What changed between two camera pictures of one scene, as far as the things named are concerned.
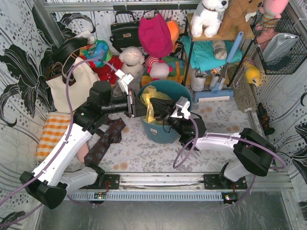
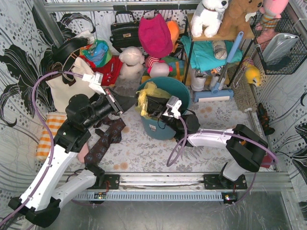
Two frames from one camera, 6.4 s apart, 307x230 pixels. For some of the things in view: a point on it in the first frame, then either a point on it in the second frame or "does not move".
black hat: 60,53 does not move
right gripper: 169,115 does not move
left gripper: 131,103 -> 114,103
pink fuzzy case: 82,152 does not move
